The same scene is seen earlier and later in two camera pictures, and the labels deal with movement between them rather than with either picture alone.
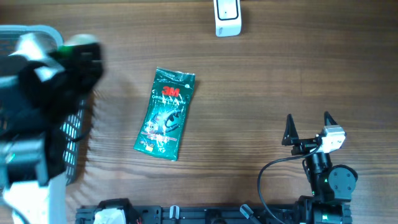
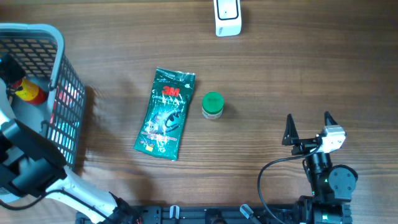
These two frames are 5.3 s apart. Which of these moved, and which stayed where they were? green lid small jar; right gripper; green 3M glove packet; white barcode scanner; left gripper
Moved: green lid small jar; left gripper
Stayed: white barcode scanner; green 3M glove packet; right gripper
